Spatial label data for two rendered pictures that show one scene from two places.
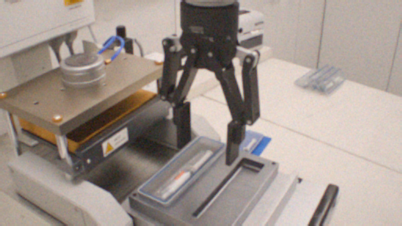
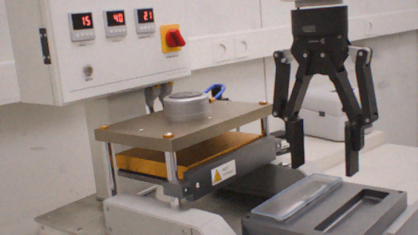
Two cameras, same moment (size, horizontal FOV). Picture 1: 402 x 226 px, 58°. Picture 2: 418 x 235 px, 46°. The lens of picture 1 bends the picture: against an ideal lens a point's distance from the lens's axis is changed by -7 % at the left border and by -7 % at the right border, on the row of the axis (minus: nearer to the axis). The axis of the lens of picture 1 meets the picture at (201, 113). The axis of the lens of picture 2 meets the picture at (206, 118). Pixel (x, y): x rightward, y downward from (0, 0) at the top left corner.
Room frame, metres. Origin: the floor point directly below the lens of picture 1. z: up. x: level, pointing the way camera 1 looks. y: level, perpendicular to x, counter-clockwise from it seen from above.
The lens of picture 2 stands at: (-0.20, 0.04, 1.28)
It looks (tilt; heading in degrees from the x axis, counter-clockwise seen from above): 12 degrees down; 9
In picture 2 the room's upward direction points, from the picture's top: 5 degrees counter-clockwise
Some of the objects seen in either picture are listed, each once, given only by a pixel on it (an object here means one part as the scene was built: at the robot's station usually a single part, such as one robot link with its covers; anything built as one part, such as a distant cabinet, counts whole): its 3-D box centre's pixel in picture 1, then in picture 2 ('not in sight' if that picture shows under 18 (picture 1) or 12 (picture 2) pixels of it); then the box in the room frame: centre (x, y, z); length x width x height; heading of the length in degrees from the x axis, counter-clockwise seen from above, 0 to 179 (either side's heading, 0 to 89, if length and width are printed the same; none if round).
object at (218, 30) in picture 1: (209, 34); (320, 40); (0.48, -0.01, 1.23); 0.08 x 0.08 x 0.09
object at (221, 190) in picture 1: (207, 184); (326, 211); (0.48, -0.01, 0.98); 0.20 x 0.17 x 0.03; 148
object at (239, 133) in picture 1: (246, 129); (364, 132); (0.45, -0.06, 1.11); 0.03 x 0.01 x 0.05; 60
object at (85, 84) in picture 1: (82, 83); (183, 125); (0.65, 0.23, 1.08); 0.31 x 0.24 x 0.13; 148
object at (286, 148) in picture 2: (182, 58); (277, 143); (1.42, 0.07, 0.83); 0.09 x 0.06 x 0.07; 132
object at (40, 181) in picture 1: (66, 198); (169, 231); (0.46, 0.22, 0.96); 0.25 x 0.05 x 0.07; 58
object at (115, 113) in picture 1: (90, 98); (193, 138); (0.63, 0.20, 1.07); 0.22 x 0.17 x 0.10; 148
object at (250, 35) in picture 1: (232, 28); (333, 111); (1.65, -0.14, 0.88); 0.25 x 0.20 x 0.17; 44
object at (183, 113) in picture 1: (184, 125); (297, 143); (0.50, 0.03, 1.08); 0.03 x 0.01 x 0.07; 150
